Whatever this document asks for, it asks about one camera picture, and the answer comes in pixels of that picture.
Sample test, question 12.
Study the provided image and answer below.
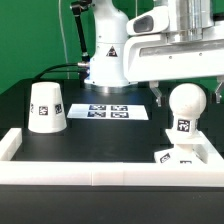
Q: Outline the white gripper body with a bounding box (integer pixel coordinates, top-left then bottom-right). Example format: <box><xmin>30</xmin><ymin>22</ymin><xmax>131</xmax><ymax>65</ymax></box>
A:
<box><xmin>123</xmin><ymin>6</ymin><xmax>224</xmax><ymax>82</ymax></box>

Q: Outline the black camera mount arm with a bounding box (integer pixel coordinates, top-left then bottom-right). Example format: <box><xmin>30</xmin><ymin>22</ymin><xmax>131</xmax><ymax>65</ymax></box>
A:
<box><xmin>70</xmin><ymin>0</ymin><xmax>92</xmax><ymax>62</ymax></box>

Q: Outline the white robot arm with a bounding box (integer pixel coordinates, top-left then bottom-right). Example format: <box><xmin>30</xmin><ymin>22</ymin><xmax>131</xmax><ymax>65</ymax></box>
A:
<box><xmin>85</xmin><ymin>0</ymin><xmax>224</xmax><ymax>104</ymax></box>

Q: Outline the black cable bundle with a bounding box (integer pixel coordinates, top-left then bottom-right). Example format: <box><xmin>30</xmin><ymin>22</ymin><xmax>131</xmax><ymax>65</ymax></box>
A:
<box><xmin>32</xmin><ymin>61</ymin><xmax>88</xmax><ymax>82</ymax></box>

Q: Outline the white U-shaped fence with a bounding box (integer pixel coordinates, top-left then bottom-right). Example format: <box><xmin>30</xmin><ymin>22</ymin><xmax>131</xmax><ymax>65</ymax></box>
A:
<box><xmin>0</xmin><ymin>128</ymin><xmax>224</xmax><ymax>187</ymax></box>

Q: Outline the white lamp base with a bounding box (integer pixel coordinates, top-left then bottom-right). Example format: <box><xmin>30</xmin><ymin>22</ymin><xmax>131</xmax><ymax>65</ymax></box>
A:
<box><xmin>154</xmin><ymin>129</ymin><xmax>203</xmax><ymax>165</ymax></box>

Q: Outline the white lamp shade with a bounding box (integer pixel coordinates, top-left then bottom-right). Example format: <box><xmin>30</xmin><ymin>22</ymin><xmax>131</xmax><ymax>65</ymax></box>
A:
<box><xmin>28</xmin><ymin>82</ymin><xmax>67</xmax><ymax>133</ymax></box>

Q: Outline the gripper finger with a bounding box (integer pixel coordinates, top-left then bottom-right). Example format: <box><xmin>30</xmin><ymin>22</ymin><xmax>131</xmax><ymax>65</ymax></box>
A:
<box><xmin>212</xmin><ymin>75</ymin><xmax>224</xmax><ymax>104</ymax></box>
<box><xmin>149</xmin><ymin>81</ymin><xmax>162</xmax><ymax>106</ymax></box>

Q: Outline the white lamp bulb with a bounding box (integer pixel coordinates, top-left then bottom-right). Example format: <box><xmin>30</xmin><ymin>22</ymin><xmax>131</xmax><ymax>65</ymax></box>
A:
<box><xmin>169</xmin><ymin>83</ymin><xmax>207</xmax><ymax>138</ymax></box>

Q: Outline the white hanging cable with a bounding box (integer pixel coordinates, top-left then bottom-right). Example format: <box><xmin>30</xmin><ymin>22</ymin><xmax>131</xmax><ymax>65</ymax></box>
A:
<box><xmin>58</xmin><ymin>0</ymin><xmax>71</xmax><ymax>80</ymax></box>

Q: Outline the white marker sheet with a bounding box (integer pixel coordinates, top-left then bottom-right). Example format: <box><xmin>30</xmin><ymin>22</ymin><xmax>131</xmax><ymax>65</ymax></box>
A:
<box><xmin>67</xmin><ymin>104</ymin><xmax>148</xmax><ymax>120</ymax></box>

